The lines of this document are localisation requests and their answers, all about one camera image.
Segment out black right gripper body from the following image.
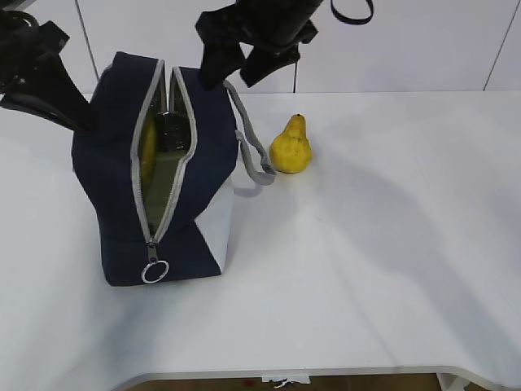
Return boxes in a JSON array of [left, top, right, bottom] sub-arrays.
[[195, 0, 322, 53]]

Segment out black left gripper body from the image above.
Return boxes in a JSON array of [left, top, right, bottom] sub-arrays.
[[1, 10, 70, 94]]

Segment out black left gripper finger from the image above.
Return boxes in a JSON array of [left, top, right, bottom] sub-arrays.
[[1, 56, 98, 133]]

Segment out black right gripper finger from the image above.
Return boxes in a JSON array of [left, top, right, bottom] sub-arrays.
[[200, 39, 246, 90], [240, 46, 300, 87]]

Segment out yellow pear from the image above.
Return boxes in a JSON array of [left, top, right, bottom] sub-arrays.
[[269, 114, 313, 174]]

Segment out yellow banana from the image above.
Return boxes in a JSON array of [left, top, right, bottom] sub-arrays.
[[139, 116, 157, 195]]

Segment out green lidded glass container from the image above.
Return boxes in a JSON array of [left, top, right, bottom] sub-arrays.
[[144, 150, 186, 234]]

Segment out navy blue lunch bag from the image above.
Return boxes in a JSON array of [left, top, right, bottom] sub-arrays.
[[72, 52, 275, 287]]

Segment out white paper scrap under table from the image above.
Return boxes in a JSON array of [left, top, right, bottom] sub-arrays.
[[260, 370, 312, 389]]

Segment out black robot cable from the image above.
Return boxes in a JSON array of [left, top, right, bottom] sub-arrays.
[[330, 0, 374, 24]]

